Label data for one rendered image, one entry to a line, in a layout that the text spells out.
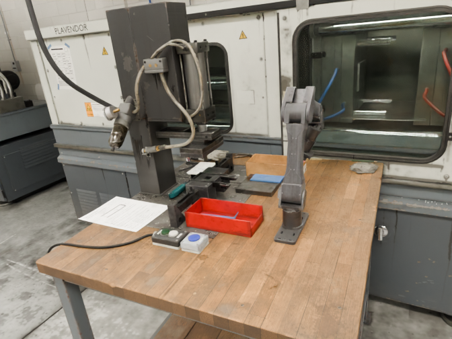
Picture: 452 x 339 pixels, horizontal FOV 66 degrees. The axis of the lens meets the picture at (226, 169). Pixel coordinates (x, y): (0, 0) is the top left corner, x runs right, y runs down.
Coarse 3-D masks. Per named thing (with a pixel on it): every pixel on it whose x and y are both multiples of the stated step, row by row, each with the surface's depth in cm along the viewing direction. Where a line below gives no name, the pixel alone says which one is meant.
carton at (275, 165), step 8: (248, 160) 164; (256, 160) 172; (264, 160) 170; (272, 160) 168; (280, 160) 166; (248, 168) 162; (256, 168) 160; (264, 168) 159; (272, 168) 157; (280, 168) 155; (304, 168) 160
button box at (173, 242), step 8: (160, 232) 117; (184, 232) 116; (136, 240) 119; (152, 240) 116; (160, 240) 114; (168, 240) 113; (176, 240) 112; (96, 248) 117; (104, 248) 117; (176, 248) 112
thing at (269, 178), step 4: (256, 176) 156; (260, 176) 156; (264, 176) 155; (268, 176) 155; (272, 176) 155; (276, 176) 154; (280, 176) 154; (284, 176) 147; (252, 180) 153; (256, 180) 152; (260, 180) 152; (264, 180) 151; (268, 180) 151; (272, 180) 150; (276, 180) 150; (280, 180) 150
